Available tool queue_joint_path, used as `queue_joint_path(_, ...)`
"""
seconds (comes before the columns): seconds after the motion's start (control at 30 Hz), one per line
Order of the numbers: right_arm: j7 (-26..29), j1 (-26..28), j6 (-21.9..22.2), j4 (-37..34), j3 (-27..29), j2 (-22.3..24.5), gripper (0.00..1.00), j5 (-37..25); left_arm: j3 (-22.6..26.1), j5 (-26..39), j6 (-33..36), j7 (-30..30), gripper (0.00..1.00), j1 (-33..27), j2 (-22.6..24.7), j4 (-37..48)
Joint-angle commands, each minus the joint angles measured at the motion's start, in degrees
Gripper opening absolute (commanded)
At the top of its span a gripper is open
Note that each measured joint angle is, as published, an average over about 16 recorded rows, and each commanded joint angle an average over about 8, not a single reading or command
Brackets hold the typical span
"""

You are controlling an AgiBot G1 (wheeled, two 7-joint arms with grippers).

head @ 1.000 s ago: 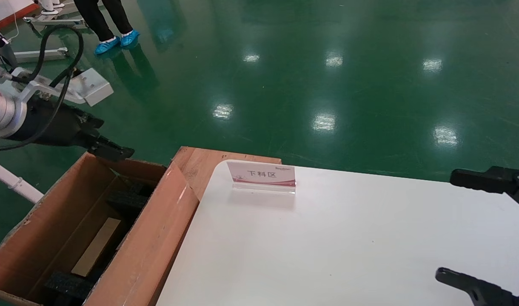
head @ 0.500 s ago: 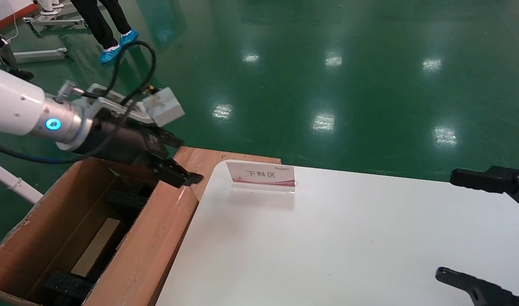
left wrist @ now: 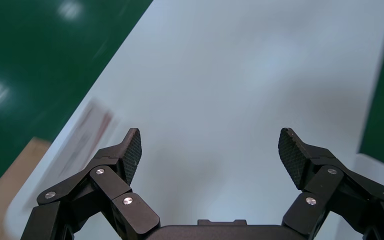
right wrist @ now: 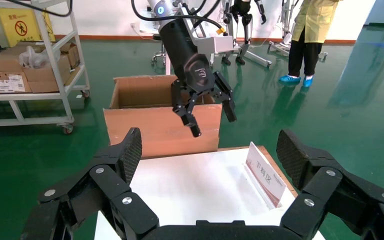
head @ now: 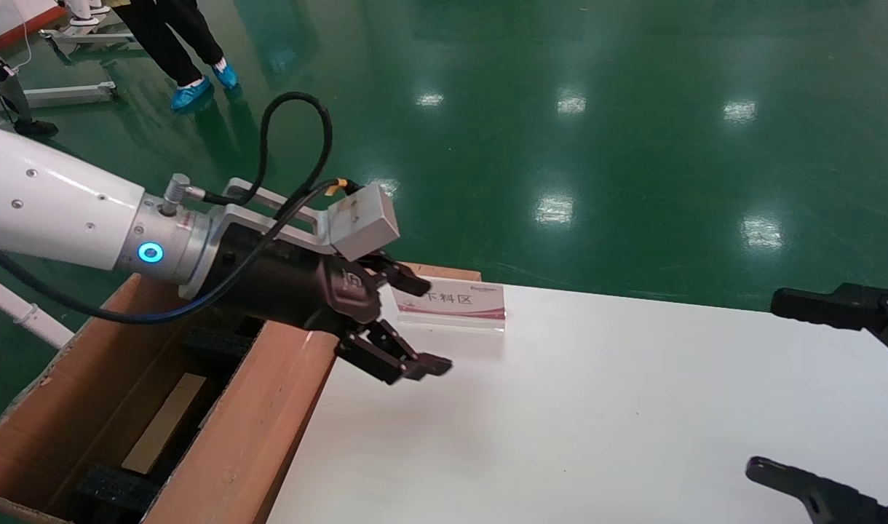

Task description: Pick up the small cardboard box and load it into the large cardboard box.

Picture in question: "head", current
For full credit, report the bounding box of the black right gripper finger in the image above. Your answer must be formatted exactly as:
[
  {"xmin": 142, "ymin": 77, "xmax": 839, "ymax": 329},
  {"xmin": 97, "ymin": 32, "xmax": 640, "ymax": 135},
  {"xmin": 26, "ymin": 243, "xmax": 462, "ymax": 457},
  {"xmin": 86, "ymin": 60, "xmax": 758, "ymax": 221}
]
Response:
[
  {"xmin": 745, "ymin": 457, "xmax": 888, "ymax": 524},
  {"xmin": 770, "ymin": 284, "xmax": 888, "ymax": 362}
]

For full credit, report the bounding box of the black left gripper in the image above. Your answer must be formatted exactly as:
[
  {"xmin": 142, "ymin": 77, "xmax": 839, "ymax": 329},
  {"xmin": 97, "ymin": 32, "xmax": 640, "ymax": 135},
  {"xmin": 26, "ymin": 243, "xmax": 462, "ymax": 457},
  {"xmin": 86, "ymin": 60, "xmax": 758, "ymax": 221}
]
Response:
[{"xmin": 197, "ymin": 222, "xmax": 453, "ymax": 386}]

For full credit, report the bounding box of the small cardboard box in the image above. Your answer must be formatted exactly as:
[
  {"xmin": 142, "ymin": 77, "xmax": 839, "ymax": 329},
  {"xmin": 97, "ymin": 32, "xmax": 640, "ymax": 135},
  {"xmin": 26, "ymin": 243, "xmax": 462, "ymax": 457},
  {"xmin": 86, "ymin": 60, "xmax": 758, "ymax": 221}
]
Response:
[{"xmin": 121, "ymin": 372, "xmax": 209, "ymax": 476}]

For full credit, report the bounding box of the large open cardboard box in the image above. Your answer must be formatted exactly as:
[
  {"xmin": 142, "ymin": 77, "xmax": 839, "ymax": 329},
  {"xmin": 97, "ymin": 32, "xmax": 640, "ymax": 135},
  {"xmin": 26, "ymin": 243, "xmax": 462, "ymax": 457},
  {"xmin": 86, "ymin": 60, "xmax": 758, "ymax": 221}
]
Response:
[{"xmin": 0, "ymin": 273, "xmax": 341, "ymax": 524}]

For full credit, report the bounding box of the acrylic sign with red print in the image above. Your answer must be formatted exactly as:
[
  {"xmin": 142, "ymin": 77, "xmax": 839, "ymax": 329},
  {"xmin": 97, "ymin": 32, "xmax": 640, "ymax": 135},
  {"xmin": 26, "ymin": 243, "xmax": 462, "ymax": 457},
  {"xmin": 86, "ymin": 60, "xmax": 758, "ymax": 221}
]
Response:
[{"xmin": 392, "ymin": 280, "xmax": 507, "ymax": 334}]

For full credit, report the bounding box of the wooden board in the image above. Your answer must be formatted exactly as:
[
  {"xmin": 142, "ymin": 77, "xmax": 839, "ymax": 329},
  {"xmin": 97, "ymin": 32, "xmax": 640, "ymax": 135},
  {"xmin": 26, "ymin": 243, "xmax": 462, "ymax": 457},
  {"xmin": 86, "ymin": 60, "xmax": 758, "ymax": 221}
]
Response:
[{"xmin": 397, "ymin": 261, "xmax": 483, "ymax": 286}]

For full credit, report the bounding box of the black foam block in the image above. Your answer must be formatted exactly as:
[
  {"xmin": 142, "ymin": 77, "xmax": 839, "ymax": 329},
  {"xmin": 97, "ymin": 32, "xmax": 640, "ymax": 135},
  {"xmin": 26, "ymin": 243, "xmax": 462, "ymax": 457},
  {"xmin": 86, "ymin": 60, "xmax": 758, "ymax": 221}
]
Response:
[
  {"xmin": 182, "ymin": 324, "xmax": 263, "ymax": 359},
  {"xmin": 73, "ymin": 464, "xmax": 162, "ymax": 523}
]

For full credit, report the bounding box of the person with blue shoe covers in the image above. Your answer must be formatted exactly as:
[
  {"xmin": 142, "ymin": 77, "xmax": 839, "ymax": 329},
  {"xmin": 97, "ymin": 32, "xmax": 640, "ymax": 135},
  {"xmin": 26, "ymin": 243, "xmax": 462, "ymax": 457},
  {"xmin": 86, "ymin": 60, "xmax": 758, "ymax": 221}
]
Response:
[{"xmin": 113, "ymin": 0, "xmax": 239, "ymax": 112}]

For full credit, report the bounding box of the white legged robot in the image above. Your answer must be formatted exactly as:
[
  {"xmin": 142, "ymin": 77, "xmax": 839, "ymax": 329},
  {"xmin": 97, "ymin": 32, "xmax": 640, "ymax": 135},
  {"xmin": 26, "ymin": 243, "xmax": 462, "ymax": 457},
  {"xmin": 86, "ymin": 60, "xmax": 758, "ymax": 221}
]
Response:
[{"xmin": 66, "ymin": 0, "xmax": 114, "ymax": 26}]

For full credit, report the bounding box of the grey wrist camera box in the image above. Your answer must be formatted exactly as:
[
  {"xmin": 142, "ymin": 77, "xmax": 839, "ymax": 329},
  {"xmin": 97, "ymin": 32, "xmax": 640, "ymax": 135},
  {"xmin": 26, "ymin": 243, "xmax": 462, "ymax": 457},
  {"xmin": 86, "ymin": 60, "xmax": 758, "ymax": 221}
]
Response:
[{"xmin": 326, "ymin": 182, "xmax": 401, "ymax": 263}]

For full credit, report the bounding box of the silver camera bracket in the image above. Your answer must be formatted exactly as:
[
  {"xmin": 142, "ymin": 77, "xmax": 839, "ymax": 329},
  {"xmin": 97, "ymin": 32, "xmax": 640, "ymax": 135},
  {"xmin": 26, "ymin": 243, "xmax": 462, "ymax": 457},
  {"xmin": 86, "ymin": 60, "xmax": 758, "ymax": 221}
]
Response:
[{"xmin": 222, "ymin": 178, "xmax": 339, "ymax": 252}]

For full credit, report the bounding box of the silver cable connector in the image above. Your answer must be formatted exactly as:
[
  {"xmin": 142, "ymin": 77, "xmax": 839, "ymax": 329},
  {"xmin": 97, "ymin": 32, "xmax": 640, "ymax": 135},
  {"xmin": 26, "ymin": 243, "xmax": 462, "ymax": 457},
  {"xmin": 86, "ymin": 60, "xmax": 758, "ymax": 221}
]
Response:
[{"xmin": 162, "ymin": 173, "xmax": 191, "ymax": 218}]

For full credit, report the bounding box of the long black cable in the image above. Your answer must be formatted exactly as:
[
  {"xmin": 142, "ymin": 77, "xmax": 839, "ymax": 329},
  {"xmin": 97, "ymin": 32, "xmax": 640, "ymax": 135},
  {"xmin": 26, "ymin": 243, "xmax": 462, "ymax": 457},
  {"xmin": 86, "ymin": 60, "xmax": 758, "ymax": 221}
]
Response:
[{"xmin": 0, "ymin": 178, "xmax": 361, "ymax": 326}]

